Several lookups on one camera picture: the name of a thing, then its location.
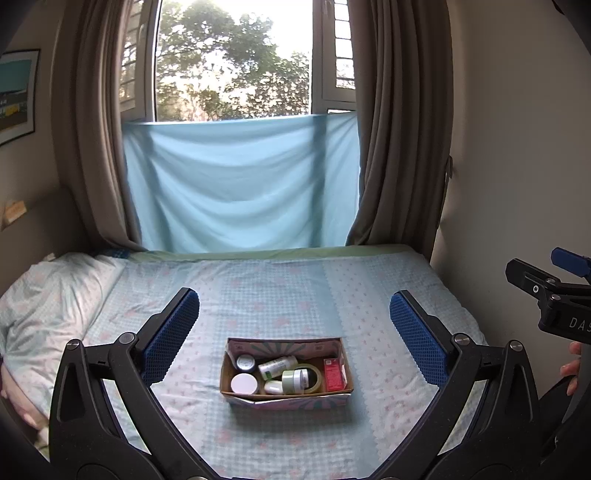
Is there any pale green jar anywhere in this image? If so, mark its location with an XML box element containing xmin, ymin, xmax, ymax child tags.
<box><xmin>281</xmin><ymin>369</ymin><xmax>310</xmax><ymax>394</ymax></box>

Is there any window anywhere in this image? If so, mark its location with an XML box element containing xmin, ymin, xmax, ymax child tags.
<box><xmin>119</xmin><ymin>0</ymin><xmax>360</xmax><ymax>124</ymax></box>

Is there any light blue hanging cloth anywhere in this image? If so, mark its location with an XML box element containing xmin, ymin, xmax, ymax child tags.
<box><xmin>122</xmin><ymin>113</ymin><xmax>363</xmax><ymax>254</ymax></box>

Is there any framed wall picture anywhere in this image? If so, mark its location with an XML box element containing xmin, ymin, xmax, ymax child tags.
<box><xmin>0</xmin><ymin>48</ymin><xmax>41</xmax><ymax>147</ymax></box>

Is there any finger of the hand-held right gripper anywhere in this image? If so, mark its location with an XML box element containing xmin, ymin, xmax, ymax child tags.
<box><xmin>551</xmin><ymin>247</ymin><xmax>591</xmax><ymax>280</ymax></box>
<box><xmin>505</xmin><ymin>257</ymin><xmax>591</xmax><ymax>305</ymax></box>

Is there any pink cloth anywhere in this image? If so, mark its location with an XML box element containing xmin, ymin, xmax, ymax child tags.
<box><xmin>0</xmin><ymin>360</ymin><xmax>51</xmax><ymax>460</ymax></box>

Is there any white plastic bottle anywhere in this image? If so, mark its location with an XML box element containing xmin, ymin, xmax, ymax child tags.
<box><xmin>257</xmin><ymin>356</ymin><xmax>299</xmax><ymax>380</ymax></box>

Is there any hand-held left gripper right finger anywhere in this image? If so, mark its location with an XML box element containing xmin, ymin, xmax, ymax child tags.
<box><xmin>379</xmin><ymin>290</ymin><xmax>541</xmax><ymax>476</ymax></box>

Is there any dark cloth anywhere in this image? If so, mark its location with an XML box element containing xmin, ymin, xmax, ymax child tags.
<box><xmin>538</xmin><ymin>374</ymin><xmax>591</xmax><ymax>467</ymax></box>

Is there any tan wall fixture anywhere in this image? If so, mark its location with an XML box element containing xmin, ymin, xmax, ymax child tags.
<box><xmin>2</xmin><ymin>199</ymin><xmax>27</xmax><ymax>223</ymax></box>

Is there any green label white jar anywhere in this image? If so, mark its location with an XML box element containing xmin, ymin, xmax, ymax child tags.
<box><xmin>230</xmin><ymin>373</ymin><xmax>259</xmax><ymax>396</ymax></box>

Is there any red carton box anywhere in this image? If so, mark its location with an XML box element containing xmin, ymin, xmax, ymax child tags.
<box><xmin>323</xmin><ymin>357</ymin><xmax>348</xmax><ymax>391</ymax></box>

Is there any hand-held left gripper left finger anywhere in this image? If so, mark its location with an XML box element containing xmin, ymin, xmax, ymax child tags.
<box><xmin>48</xmin><ymin>287</ymin><xmax>205</xmax><ymax>472</ymax></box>

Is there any pale green mattress sheet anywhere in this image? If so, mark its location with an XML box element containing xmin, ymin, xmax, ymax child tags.
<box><xmin>128</xmin><ymin>244</ymin><xmax>422</xmax><ymax>265</ymax></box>

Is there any cardboard box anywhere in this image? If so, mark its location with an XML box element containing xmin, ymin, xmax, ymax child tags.
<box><xmin>221</xmin><ymin>337</ymin><xmax>355</xmax><ymax>411</ymax></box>

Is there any floral checked pillow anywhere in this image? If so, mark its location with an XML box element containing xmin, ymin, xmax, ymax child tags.
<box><xmin>0</xmin><ymin>251</ymin><xmax>126</xmax><ymax>418</ymax></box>

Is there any yellow tape roll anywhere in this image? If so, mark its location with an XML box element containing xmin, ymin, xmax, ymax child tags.
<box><xmin>295</xmin><ymin>364</ymin><xmax>324</xmax><ymax>394</ymax></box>

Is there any person's right hand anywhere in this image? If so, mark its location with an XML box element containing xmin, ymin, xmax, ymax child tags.
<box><xmin>560</xmin><ymin>342</ymin><xmax>583</xmax><ymax>397</ymax></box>

